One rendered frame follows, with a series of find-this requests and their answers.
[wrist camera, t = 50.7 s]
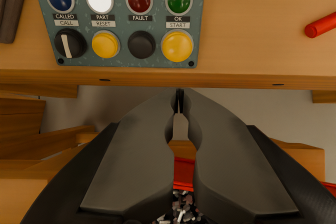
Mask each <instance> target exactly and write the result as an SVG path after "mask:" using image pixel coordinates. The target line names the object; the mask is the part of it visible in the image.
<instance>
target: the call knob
mask: <svg viewBox="0 0 336 224"><path fill-rule="evenodd" d="M54 45H55V48H56V50H57V51H58V52H59V53H60V54H61V55H62V56H64V57H66V58H69V59H74V58H77V57H78V56H79V55H80V54H81V53H82V52H83V50H84V44H83V41H82V39H81V38H80V37H79V36H78V35H77V34H76V33H74V32H72V31H69V30H65V31H62V32H60V33H58V34H57V35H56V37H55V39H54Z"/></svg>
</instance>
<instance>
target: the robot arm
mask: <svg viewBox="0 0 336 224"><path fill-rule="evenodd" d="M178 102H179V110H180V114H183V115H184V116H185V117H186V119H187V120H188V133H187V137H188V139H189V140H190V141H191V142H192V143H193V145H194V146H195V148H196V150H197V152H196V155H195V163H194V171H193V179H192V185H193V192H194V199H195V205H196V207H197V209H198V210H199V211H200V212H201V213H202V214H204V215H205V216H207V217H208V218H210V219H212V220H213V221H215V222H216V223H218V224H336V198H335V197H334V196H333V194H332V193H331V192H330V191H329V190H328V189H327V188H326V187H325V186H324V185H323V184H322V183H321V182H320V181H319V180H318V179H317V178H316V177H314V176H313V175H312V174H311V173H310V172H309V171H308V170H307V169H305V168H304V167H303V166H302V165H301V164H300V163H298V162H297V161H296V160H295V159H294V158H292V157H291V156H290V155H289V154H288V153H287V152H285V151H284V150H283V149H282V148H281V147H279V146H278V145H277V144H276V143H275V142H274V141H272V140H271V139H270V138H269V137H268V136H266V135H265V134H264V133H263V132H262V131H261V130H259V129H258V128H257V127H256V126H255V125H246V124H245V123H244V122H243V121H242V120H241V119H240V118H238V117H237V116H236V115H235V114H234V113H232V112H231V111H230V110H228V109H227V108H225V107H224V106H222V105H220V104H219V103H217V102H215V101H213V100H211V99H210V98H208V97H206V96H204V95H202V94H200V93H199V92H197V91H195V90H193V89H191V88H189V87H183V88H174V87H170V88H168V89H166V90H164V91H162V92H161V93H159V94H157V95H155V96H153V97H152V98H150V99H148V100H146V101H144V102H143V103H141V104H139V105H138V106H136V107H135V108H133V109H132V110H131V111H129V112H128V113H127V114H126V115H125V116H124V117H122V118H121V119H120V120H119V121H118V122H111V123H110V124H109V125H108V126H107V127H106V128H105V129H104V130H102V131H101V132H100V133H99V134H98V135H97V136H96V137H95V138H94V139H93V140H92V141H91V142H90V143H88V144H87V145H86V146H85V147H84V148H83V149H82V150H81V151H80V152H79V153H78V154H77V155H76V156H75V157H73V158H72V159H71V160H70V161H69V162H68V163H67V164H66V165H65V166H64V167H63V168H62V169H61V170H60V171H59V172H58V173H57V174H56V175H55V176H54V177H53V178H52V179H51V181H50V182H49V183H48V184H47V185H46V186H45V188H44V189H43V190H42V191H41V193H40V194H39V195H38V197H37V198H36V199H35V201H34V202H33V204H32V205H31V206H30V208H29V209H28V211H27V212H26V214H25V216H24V217H23V219H22V220H21V222H20V224H150V223H152V222H153V221H155V220H157V219H158V218H160V217H161V216H163V215H164V214H166V213H167V212H169V211H170V209H171V208H172V205H173V189H174V161H175V155H174V152H173V151H172V150H171V148H170V147H169V145H168V143H169V142H170V141H171V139H172V138H173V125H174V115H175V114H177V113H178Z"/></svg>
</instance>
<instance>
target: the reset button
mask: <svg viewBox="0 0 336 224"><path fill-rule="evenodd" d="M92 48H93V50H94V52H95V53H96V54H97V55H98V56H100V57H102V58H106V59H107V58H111V57H113V56H114V55H115V54H116V52H117V51H118V42H117V40H116V39H115V37H114V36H113V35H111V34H109V33H106V32H101V33H99V34H97V35H96V36H95V37H94V38H93V40H92Z"/></svg>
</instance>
